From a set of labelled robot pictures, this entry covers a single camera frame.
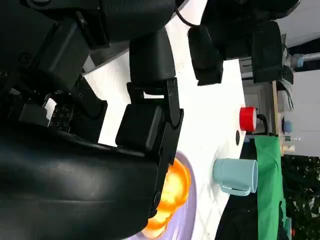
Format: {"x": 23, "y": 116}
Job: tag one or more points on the silver duct pipe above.
{"x": 305, "y": 60}

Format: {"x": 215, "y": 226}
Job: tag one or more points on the green cloth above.
{"x": 270, "y": 187}

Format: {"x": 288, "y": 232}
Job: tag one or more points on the dark green foliage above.
{"x": 302, "y": 195}

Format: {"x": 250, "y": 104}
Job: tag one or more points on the lilac plate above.
{"x": 190, "y": 212}

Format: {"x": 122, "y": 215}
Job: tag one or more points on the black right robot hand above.
{"x": 75, "y": 187}

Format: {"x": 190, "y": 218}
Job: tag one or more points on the orange white toy bread roll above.
{"x": 175, "y": 190}

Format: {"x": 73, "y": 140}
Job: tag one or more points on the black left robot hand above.
{"x": 205, "y": 50}

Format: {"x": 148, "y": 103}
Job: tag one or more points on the red cylindrical object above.
{"x": 247, "y": 119}

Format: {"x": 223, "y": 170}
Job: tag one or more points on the pale green mug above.
{"x": 232, "y": 175}

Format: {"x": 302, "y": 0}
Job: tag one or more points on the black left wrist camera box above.
{"x": 267, "y": 50}

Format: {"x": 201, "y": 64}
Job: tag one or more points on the grey cabinet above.
{"x": 260, "y": 100}

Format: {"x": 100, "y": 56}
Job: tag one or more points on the beige wooden board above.
{"x": 275, "y": 110}

